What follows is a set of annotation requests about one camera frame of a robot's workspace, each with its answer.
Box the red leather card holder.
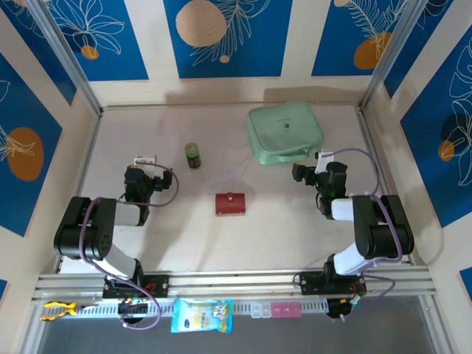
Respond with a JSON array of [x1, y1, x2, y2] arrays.
[[215, 192, 247, 216]]

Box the small green bottle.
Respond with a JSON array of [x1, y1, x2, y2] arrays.
[[184, 142, 203, 170]]

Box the mint green zip pouch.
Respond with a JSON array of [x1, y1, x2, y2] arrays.
[[246, 100, 325, 166]]

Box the pink pill box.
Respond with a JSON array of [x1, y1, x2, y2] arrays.
[[271, 302, 302, 319]]

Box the blue snack packet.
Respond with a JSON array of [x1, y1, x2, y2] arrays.
[[170, 297, 235, 335]]

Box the clear pill box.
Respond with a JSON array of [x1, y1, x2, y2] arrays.
[[250, 302, 272, 319]]

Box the white right wrist cable bracket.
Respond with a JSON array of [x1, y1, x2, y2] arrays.
[[315, 149, 335, 173]]

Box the white wrist cable bracket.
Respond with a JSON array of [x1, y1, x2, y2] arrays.
[[133, 153, 158, 167], [315, 149, 335, 173]]

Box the white left wrist cable bracket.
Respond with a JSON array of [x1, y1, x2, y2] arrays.
[[133, 153, 158, 167]]

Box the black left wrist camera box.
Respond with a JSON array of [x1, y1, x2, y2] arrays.
[[153, 168, 173, 192]]

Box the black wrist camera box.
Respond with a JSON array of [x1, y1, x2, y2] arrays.
[[291, 162, 314, 184], [153, 168, 173, 192]]

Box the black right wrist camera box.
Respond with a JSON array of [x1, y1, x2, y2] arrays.
[[291, 162, 314, 184]]

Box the aluminium side rail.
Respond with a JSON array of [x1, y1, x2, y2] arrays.
[[356, 109, 414, 266], [55, 110, 104, 276]]

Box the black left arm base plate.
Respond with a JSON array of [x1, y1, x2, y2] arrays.
[[102, 274, 170, 299]]

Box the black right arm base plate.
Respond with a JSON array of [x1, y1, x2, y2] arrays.
[[298, 271, 368, 296]]

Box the black cable connector box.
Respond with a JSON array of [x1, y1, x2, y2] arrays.
[[326, 297, 357, 322], [117, 300, 149, 321]]

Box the aluminium corner post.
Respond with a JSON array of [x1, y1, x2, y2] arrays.
[[358, 0, 432, 114], [25, 0, 104, 117]]

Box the wide aluminium base rail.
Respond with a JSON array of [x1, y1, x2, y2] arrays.
[[31, 268, 438, 304]]

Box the yellow handled pliers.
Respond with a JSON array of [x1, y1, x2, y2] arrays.
[[40, 300, 100, 322]]

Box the white slotted cable duct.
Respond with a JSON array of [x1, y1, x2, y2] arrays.
[[75, 299, 330, 319]]

